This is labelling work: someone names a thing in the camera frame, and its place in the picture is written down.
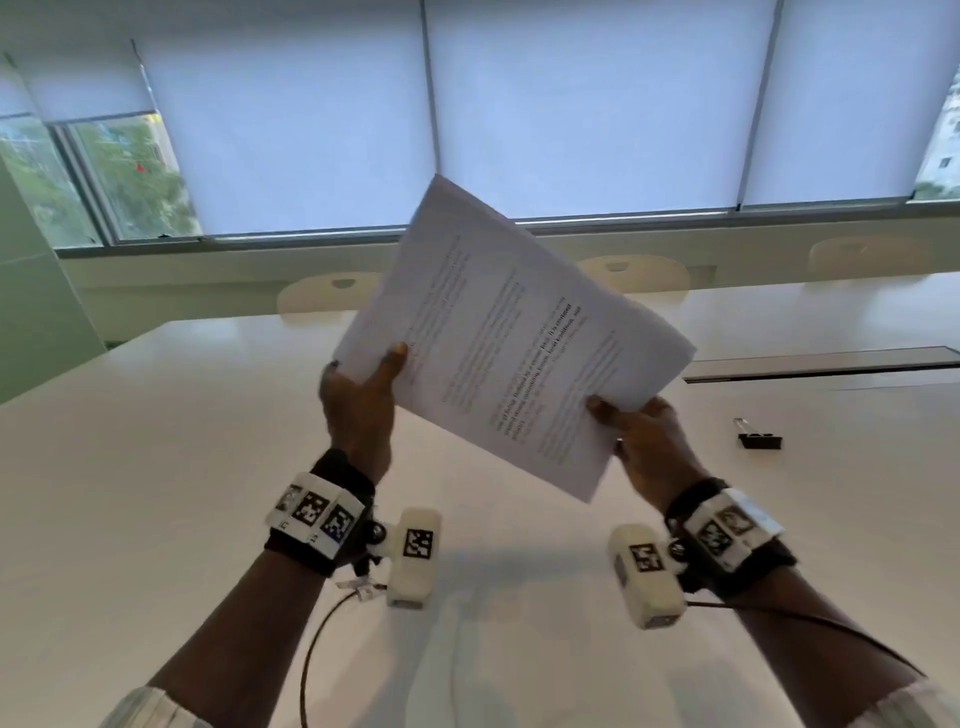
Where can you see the person's right hand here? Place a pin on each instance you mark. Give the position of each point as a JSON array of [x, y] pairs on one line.
[[654, 450]]

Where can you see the person's left hand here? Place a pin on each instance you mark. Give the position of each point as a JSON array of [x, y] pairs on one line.
[[360, 424]]

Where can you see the person's right thumb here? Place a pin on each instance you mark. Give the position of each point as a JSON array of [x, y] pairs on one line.
[[606, 409]]

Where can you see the person's left thumb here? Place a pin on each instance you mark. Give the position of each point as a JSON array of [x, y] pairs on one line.
[[391, 366]]

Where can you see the stack of printed white papers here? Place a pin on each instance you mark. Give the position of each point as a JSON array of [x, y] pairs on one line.
[[517, 337]]

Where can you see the person's right forearm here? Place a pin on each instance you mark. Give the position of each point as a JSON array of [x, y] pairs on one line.
[[810, 637]]

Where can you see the person's left forearm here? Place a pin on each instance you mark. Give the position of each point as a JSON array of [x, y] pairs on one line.
[[225, 630]]

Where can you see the cream chair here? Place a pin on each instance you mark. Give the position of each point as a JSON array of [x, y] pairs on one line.
[[637, 271], [870, 255], [330, 292]]

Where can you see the black binder clip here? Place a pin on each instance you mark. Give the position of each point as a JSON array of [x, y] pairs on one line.
[[756, 436]]

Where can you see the left wrist tracker band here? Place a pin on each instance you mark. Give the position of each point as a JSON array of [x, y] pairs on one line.
[[319, 514]]

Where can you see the wrist tracker band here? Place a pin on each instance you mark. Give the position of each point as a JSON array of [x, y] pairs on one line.
[[731, 532], [319, 514]]

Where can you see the right wrist tracker band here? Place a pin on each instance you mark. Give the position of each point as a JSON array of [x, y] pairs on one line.
[[731, 532]]

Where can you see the white roller blind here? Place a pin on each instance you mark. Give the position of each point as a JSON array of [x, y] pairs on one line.
[[82, 75], [600, 105], [855, 97], [292, 120]]

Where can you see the white left sleeve cuff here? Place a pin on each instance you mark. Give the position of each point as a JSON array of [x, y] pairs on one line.
[[154, 709]]

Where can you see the white sleeve cuff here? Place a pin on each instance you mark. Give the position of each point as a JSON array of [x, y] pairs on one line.
[[154, 709], [907, 705]]

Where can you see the white right sleeve cuff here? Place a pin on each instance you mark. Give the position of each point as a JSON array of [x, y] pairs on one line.
[[907, 705]]

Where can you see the window frame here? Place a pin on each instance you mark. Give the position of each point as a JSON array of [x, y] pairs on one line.
[[480, 221]]

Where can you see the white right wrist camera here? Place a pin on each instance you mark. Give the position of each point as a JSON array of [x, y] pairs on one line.
[[645, 577]]

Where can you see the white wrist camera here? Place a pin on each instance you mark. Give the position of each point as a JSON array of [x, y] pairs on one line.
[[412, 559], [645, 577]]

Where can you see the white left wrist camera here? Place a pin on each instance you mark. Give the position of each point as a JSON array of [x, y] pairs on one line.
[[412, 559]]

